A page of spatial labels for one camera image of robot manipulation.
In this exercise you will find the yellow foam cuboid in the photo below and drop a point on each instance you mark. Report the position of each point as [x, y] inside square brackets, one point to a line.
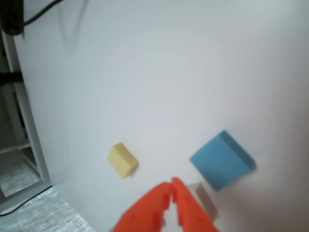
[122, 160]

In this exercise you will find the black horizontal bar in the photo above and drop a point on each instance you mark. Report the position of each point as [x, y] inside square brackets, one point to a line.
[9, 77]

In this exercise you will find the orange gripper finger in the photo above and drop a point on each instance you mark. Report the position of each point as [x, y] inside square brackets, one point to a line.
[142, 212]
[190, 212]

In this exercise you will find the white shelf frame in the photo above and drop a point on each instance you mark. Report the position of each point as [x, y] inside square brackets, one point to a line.
[26, 108]

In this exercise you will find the white foam cuboid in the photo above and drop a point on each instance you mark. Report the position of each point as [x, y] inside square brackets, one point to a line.
[206, 200]

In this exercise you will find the blue foam cuboid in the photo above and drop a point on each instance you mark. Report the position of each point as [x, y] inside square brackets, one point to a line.
[219, 162]

